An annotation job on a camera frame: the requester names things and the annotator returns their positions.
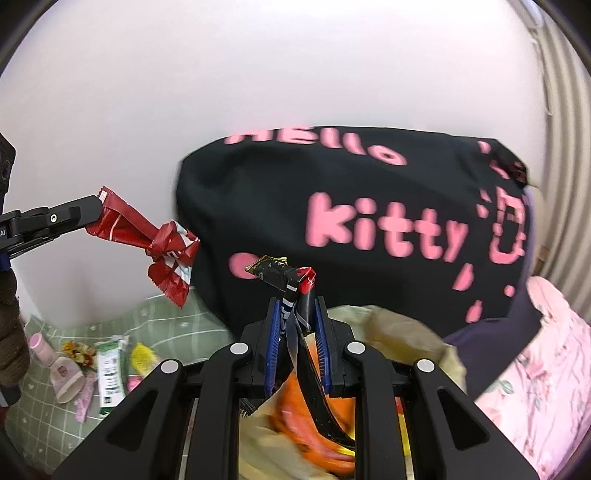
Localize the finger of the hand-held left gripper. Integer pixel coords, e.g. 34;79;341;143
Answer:
0;194;106;260

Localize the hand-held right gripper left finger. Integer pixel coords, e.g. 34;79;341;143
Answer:
53;298;283;480

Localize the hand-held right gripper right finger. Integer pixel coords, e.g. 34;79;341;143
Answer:
316;298;541;480

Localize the black wrapper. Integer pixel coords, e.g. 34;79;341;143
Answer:
245;255;356;462

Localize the orange snack packet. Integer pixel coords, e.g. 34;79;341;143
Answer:
268;332;358;476

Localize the red and white wrapper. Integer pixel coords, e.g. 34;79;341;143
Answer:
85;186;201;308

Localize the yellow wrapper with green label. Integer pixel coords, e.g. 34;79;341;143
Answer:
130;342;160;377

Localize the red and gold patterned wrapper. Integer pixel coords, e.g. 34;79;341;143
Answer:
62;340;98;370

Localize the white snack pouch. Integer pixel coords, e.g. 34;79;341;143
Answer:
50;357;86;404

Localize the green and white carton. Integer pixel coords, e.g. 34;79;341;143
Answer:
95;336;131;418

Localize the pink and purple strip wrapper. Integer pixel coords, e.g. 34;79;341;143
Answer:
74;371;98;424

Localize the black hello kitty bag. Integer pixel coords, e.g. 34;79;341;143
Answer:
175;124;541;340

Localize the small pink bottle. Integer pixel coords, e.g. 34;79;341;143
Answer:
28;333;57;367

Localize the navy pillow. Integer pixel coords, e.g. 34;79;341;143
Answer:
443;185;543;402

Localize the green checked cloth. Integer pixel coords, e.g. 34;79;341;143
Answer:
4;286;236;476

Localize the pink floral blanket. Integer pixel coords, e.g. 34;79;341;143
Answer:
473;276;591;480

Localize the striped beige curtain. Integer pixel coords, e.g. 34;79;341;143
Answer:
526;14;591;296

